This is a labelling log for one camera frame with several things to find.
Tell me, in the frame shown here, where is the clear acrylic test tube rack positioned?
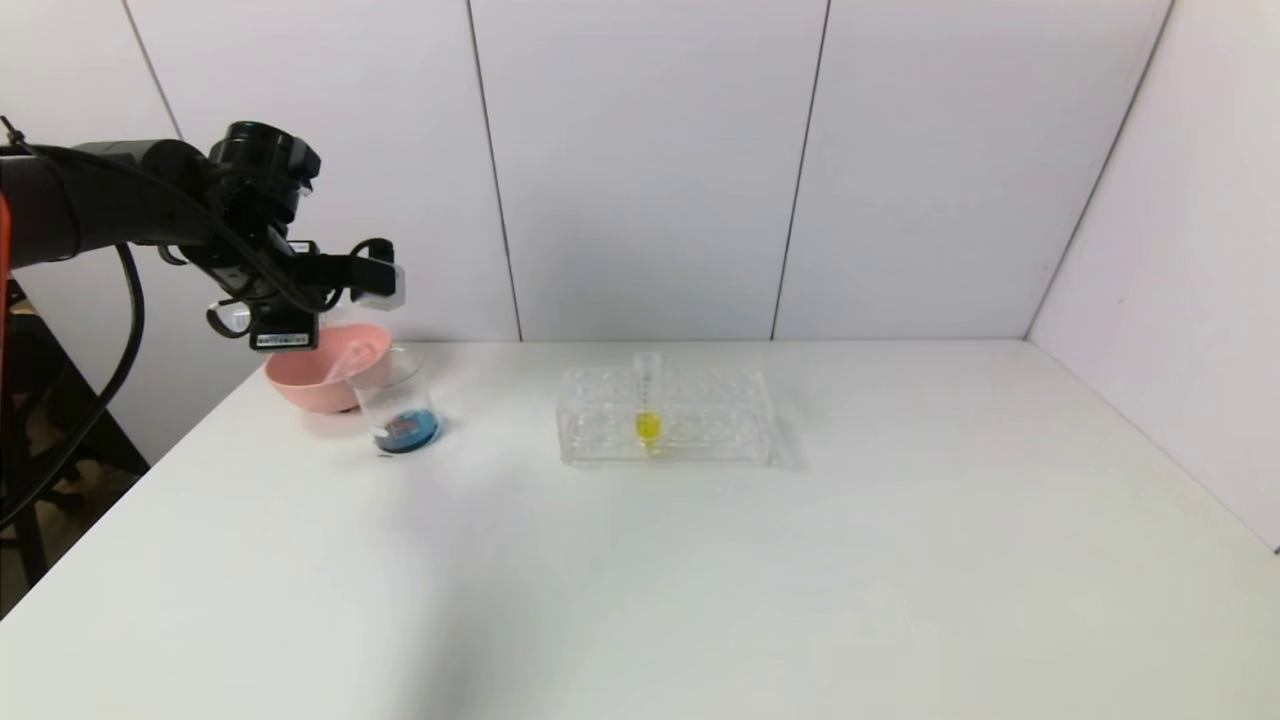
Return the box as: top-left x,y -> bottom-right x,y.
556,364 -> 777,469

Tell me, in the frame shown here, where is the dark chair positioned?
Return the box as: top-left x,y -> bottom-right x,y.
0,280 -> 151,601

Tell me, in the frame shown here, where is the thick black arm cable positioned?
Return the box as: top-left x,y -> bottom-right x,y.
0,242 -> 147,531

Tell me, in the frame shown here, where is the pink bowl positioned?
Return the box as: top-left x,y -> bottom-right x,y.
264,322 -> 395,415

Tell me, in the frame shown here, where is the test tube with yellow pigment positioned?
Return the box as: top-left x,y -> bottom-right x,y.
631,352 -> 665,449

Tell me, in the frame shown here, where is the clear glass beaker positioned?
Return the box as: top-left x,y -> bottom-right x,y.
344,346 -> 444,458

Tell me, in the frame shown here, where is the test tube with red pigment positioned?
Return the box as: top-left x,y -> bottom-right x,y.
318,343 -> 369,386

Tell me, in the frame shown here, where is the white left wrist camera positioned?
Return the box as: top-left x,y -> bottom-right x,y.
350,258 -> 408,312

